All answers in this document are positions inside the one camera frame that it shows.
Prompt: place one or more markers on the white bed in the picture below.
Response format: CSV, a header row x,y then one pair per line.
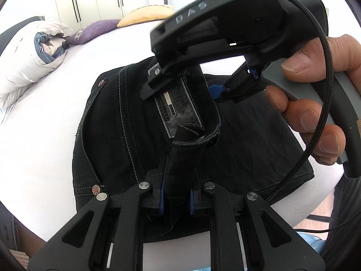
x,y
42,146

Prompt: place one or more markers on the person's right hand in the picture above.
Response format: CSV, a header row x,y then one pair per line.
x,y
310,115

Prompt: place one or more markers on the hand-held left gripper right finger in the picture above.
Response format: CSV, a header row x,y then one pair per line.
x,y
193,200

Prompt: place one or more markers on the grey padded headboard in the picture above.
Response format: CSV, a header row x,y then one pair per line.
x,y
14,29

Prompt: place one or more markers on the yellow cushion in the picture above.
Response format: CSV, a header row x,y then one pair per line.
x,y
146,14

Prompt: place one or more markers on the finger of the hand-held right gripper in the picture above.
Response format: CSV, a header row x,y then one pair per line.
x,y
155,79
234,86

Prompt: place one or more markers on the black denim pants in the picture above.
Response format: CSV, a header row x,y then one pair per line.
x,y
112,135

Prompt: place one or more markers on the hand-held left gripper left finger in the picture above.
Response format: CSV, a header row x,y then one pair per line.
x,y
161,200

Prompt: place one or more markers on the light blue cloth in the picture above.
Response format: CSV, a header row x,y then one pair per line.
x,y
311,242

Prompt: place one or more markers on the purple cushion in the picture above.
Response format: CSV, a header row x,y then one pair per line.
x,y
93,31

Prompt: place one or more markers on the rolled white duvet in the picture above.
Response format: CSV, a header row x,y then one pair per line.
x,y
25,59

